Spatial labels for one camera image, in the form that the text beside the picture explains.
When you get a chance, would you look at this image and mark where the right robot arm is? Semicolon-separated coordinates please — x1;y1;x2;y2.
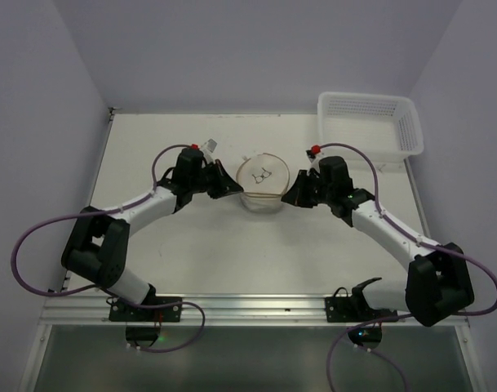
282;156;474;327

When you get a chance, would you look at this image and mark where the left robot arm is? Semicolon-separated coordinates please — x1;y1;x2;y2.
61;145;243;309

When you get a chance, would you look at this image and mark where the white plastic basket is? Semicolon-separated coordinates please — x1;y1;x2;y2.
317;91;424;163

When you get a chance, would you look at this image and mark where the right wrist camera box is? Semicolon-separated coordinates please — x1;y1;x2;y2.
306;145;326;171

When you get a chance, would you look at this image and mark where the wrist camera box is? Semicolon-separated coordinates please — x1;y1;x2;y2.
199;139;217;163
306;145;326;171

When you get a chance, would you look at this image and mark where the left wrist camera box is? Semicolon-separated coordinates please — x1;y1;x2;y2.
199;139;217;163

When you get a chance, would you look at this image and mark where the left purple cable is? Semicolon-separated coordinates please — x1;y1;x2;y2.
10;141;206;354

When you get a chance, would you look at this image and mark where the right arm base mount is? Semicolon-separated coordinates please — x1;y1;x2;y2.
324;287;398;350

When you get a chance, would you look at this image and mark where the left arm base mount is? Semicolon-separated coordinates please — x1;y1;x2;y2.
106;296;182;347

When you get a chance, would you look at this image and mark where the aluminium rail frame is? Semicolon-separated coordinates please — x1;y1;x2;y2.
17;106;476;392

